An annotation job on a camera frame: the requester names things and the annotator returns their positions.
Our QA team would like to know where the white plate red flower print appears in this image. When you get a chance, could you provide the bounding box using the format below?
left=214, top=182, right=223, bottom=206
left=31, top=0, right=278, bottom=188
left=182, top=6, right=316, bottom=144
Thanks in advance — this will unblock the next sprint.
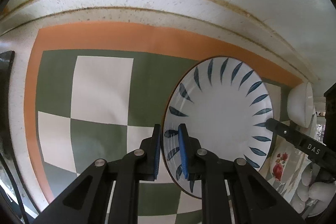
left=260, top=132, right=313, bottom=203

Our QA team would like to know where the person's right hand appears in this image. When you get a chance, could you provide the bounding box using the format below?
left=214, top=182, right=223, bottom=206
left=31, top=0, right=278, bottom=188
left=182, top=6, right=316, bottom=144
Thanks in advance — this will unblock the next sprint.
left=291, top=168, right=335, bottom=210

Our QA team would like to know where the white plate blue leaf print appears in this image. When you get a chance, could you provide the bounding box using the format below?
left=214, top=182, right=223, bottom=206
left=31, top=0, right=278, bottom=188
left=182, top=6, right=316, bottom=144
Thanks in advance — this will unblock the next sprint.
left=161, top=56, right=275, bottom=199

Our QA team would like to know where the black cable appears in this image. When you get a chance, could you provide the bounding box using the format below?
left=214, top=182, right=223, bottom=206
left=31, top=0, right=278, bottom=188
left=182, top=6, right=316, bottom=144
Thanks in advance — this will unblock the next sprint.
left=0, top=153, right=29, bottom=224

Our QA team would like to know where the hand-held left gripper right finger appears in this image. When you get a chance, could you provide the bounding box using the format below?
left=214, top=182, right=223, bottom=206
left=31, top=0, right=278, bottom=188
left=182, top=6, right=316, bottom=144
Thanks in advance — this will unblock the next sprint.
left=178, top=123, right=306, bottom=224

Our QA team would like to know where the green white checkered mat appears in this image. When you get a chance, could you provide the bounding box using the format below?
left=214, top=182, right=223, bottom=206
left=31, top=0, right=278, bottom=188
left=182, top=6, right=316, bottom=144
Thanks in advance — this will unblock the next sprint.
left=24, top=21, right=305, bottom=224

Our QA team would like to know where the plain white bowl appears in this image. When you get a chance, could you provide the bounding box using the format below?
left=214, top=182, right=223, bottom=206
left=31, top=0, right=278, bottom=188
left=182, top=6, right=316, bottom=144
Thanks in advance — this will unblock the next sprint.
left=287, top=81, right=315, bottom=128

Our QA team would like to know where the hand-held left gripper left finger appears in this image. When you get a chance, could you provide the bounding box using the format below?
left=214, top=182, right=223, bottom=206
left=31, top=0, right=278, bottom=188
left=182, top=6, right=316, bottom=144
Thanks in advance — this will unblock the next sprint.
left=33, top=124, right=162, bottom=224

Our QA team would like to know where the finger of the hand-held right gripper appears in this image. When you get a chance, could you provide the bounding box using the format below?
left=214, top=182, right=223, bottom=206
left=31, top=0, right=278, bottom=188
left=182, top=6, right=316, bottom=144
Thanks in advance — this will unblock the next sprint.
left=265, top=118, right=336, bottom=172

